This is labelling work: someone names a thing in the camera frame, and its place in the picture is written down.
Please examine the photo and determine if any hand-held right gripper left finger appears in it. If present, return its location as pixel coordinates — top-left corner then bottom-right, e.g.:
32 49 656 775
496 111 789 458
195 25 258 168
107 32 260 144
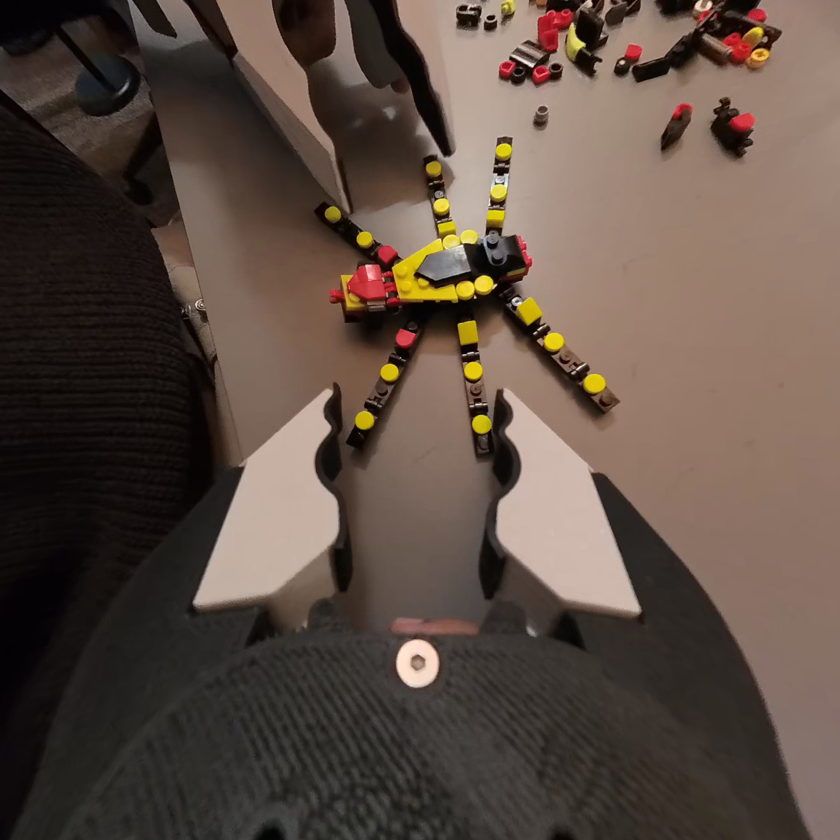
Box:
192 384 357 622

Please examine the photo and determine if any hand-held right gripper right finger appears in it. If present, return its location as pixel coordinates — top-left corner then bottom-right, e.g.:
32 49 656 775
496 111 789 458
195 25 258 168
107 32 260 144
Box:
479 387 643 626

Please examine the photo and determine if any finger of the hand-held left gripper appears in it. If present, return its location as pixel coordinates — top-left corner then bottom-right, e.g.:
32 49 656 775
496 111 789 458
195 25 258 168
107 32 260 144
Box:
225 0 355 214
386 0 457 158

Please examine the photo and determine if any yellow black lego spider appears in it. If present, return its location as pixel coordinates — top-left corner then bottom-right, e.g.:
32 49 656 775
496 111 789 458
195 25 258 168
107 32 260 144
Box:
315 136 621 458

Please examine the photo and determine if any red yellow lego spider head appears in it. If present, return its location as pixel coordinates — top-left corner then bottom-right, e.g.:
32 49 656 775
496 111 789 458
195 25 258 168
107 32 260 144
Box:
329 262 401 324

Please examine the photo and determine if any pile of loose lego pieces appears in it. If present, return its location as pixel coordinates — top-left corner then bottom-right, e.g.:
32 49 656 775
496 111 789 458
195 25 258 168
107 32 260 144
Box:
456 0 783 86

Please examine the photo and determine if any black red lego claw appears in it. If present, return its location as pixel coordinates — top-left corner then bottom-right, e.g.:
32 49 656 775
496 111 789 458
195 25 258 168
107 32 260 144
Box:
659 103 695 152

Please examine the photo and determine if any black red lego clip assembly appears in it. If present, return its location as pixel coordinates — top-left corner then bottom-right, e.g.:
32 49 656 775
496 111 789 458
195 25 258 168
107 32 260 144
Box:
710 97 757 158

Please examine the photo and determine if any person's left hand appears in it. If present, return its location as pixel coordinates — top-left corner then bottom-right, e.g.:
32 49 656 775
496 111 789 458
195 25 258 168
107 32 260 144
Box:
272 0 345 68

